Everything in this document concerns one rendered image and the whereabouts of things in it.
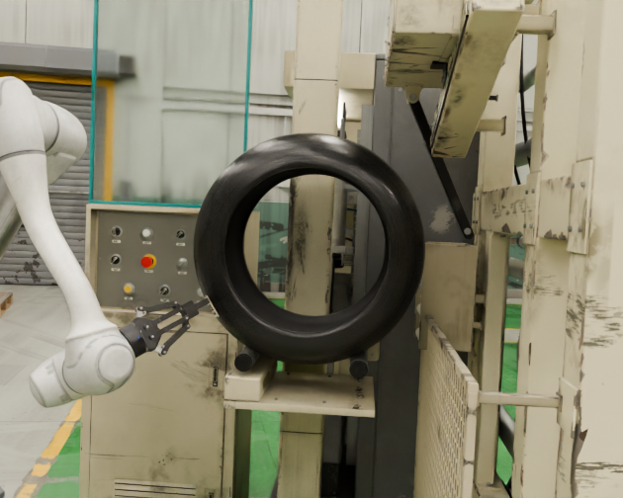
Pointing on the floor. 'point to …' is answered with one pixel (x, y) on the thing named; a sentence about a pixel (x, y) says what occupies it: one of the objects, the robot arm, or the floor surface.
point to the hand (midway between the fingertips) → (195, 306)
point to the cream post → (311, 229)
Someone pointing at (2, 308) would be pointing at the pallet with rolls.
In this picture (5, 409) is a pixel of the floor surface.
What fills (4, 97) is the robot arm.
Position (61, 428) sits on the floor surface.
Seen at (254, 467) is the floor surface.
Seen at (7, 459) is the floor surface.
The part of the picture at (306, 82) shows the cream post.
